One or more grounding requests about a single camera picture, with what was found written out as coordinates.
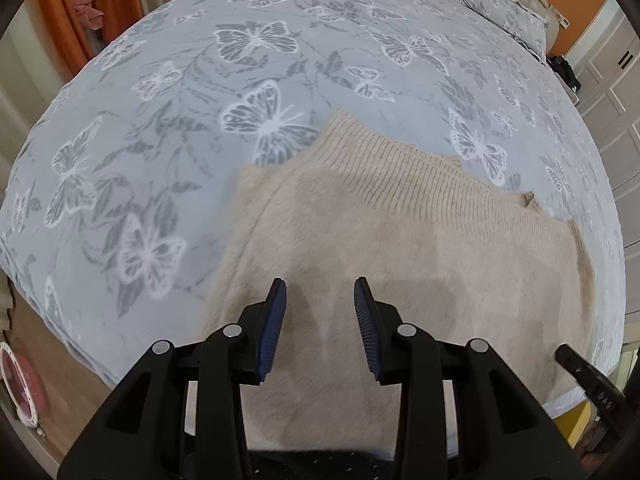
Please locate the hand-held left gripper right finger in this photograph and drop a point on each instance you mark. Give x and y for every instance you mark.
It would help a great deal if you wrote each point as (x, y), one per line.
(369, 340)

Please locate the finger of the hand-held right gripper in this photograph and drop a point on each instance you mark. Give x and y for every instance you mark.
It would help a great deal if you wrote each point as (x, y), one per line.
(575, 362)

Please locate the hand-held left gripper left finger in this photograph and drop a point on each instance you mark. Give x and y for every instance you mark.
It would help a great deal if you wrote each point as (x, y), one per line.
(270, 340)

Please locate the beige sweater with black hearts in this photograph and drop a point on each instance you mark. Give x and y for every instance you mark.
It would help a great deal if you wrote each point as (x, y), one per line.
(400, 240)

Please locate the pink hanging clothes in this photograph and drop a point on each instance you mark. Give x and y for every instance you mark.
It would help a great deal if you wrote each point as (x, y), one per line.
(86, 0)

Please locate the yellow stool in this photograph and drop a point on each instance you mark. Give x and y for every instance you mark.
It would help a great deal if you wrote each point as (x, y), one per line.
(575, 422)

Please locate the butterfly print bed blanket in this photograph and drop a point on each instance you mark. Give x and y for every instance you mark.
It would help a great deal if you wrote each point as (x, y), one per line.
(175, 110)

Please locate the pink and white round object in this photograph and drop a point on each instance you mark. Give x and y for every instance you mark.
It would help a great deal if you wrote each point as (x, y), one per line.
(20, 385)

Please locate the black bag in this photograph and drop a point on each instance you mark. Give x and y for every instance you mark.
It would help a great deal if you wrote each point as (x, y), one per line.
(564, 72)

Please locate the butterfly print pillow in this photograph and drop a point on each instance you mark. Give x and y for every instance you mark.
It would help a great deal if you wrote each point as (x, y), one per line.
(505, 10)

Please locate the orange curtain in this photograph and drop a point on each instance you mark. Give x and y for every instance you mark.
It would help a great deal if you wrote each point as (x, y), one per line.
(62, 10)

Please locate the wall switch panel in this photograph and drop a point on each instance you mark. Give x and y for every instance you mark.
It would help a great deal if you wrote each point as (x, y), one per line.
(564, 22)

